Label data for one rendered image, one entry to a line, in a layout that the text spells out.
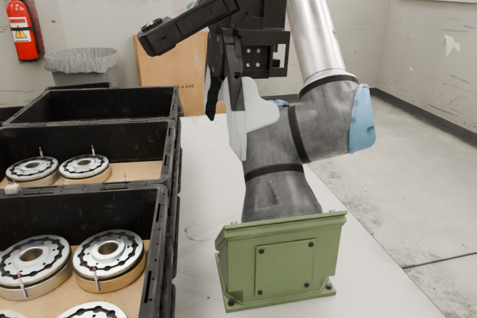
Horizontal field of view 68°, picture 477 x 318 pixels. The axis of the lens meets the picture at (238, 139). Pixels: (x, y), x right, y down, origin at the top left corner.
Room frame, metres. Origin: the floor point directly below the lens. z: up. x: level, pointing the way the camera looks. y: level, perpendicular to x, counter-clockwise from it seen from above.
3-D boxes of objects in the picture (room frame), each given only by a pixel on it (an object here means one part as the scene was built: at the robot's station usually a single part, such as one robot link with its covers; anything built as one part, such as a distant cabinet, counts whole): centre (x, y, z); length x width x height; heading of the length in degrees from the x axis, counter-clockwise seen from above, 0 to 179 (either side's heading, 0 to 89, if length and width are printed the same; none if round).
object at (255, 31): (0.43, -0.01, 1.19); 0.09 x 0.08 x 0.12; 107
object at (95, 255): (0.42, 0.20, 0.86); 0.05 x 0.05 x 0.01
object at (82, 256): (0.42, 0.20, 0.86); 0.10 x 0.10 x 0.01
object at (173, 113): (0.93, 0.37, 0.92); 0.40 x 0.30 x 0.02; 97
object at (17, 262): (0.41, 0.30, 0.86); 0.05 x 0.05 x 0.01
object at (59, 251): (0.41, 0.30, 0.86); 0.10 x 0.10 x 0.01
